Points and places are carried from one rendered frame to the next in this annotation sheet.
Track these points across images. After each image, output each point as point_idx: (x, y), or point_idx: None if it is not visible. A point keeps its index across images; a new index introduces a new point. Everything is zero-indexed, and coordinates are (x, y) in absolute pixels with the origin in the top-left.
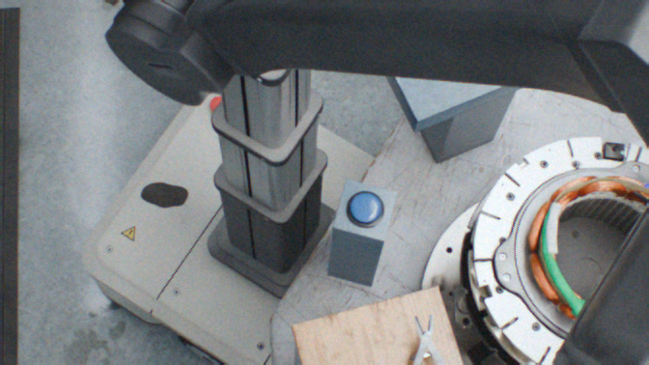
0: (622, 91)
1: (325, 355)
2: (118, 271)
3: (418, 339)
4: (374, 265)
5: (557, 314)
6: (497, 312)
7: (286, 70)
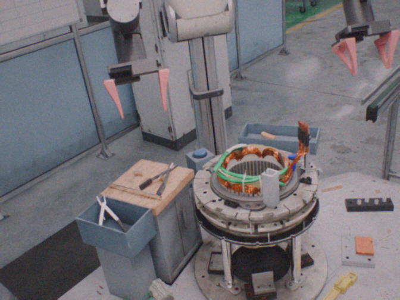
0: None
1: (140, 168)
2: None
3: (170, 177)
4: None
5: (216, 180)
6: (199, 174)
7: (200, 93)
